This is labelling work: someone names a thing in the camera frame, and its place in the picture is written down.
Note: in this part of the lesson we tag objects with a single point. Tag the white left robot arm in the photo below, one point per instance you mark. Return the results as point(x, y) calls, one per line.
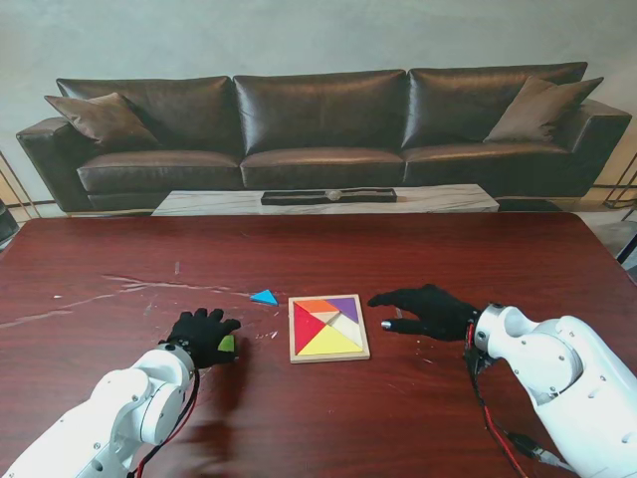
point(99, 413)

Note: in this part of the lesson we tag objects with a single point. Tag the small blue tangram triangle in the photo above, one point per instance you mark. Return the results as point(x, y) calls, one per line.
point(264, 299)

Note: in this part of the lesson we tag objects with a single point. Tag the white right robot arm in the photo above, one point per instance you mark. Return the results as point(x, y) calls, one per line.
point(562, 368)

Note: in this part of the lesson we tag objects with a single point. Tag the orange tangram parallelogram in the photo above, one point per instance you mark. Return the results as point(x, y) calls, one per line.
point(313, 305)

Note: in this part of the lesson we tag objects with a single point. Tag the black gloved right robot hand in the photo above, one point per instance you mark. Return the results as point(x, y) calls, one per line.
point(438, 313)

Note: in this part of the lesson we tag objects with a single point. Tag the green tangram square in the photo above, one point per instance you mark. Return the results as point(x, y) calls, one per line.
point(227, 343)

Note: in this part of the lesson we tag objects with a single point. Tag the dark brown leather sofa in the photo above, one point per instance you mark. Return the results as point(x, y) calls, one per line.
point(318, 119)

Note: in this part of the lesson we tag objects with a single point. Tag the square wooden puzzle tray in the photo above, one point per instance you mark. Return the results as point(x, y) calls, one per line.
point(365, 343)

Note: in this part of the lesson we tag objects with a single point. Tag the large yellow tangram triangle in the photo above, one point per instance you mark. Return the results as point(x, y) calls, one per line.
point(331, 343)

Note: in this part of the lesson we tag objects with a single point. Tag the thin metal side table frame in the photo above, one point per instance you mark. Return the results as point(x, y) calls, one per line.
point(20, 194)
point(619, 186)

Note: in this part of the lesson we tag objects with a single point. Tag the marble coffee table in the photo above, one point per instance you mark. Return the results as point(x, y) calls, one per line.
point(209, 201)

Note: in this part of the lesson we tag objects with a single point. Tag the clear glass ball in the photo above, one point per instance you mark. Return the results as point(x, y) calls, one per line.
point(333, 194)

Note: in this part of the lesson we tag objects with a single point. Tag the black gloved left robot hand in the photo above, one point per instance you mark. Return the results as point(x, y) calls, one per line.
point(201, 338)

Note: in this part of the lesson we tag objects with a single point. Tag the purple tangram triangle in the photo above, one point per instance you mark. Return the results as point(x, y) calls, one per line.
point(346, 309)

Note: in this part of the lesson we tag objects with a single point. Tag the small cream tangram triangle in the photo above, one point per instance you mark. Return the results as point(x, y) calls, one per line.
point(326, 317)

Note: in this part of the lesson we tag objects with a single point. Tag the large red tangram triangle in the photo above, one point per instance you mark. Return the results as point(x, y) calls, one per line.
point(306, 331)

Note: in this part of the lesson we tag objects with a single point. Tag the brown sofa cushion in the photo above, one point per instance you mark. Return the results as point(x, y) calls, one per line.
point(542, 112)
point(104, 122)

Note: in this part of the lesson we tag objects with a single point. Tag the long black decorative tray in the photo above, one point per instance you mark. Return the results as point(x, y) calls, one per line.
point(298, 197)

